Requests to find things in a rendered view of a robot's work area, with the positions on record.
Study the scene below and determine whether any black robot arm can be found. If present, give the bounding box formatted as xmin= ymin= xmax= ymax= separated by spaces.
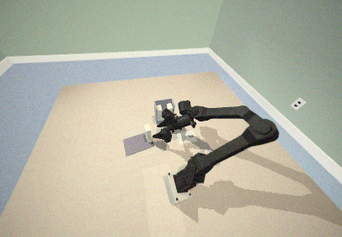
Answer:
xmin=173 ymin=100 xmax=279 ymax=193

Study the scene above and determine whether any grey open bin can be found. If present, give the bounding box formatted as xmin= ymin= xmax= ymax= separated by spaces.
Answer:
xmin=154 ymin=98 xmax=175 ymax=124

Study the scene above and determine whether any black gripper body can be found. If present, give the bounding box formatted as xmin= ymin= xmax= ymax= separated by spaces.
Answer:
xmin=160 ymin=116 xmax=183 ymax=143

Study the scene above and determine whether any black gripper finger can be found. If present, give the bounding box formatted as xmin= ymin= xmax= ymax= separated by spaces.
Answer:
xmin=157 ymin=120 xmax=168 ymax=127
xmin=153 ymin=131 xmax=164 ymax=140

